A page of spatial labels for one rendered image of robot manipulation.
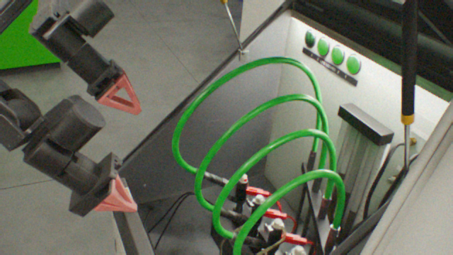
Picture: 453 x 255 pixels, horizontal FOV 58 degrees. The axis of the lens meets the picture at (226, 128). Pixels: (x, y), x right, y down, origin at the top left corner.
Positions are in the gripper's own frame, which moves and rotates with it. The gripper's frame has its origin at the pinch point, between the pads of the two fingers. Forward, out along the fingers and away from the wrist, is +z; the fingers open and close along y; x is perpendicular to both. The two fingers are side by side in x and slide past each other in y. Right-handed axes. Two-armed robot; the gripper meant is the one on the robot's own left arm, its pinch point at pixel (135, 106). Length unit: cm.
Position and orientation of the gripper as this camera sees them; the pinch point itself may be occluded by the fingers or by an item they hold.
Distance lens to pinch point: 82.1
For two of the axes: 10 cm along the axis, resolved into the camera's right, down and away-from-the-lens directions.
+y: -2.6, -3.0, 9.2
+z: 6.5, 6.5, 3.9
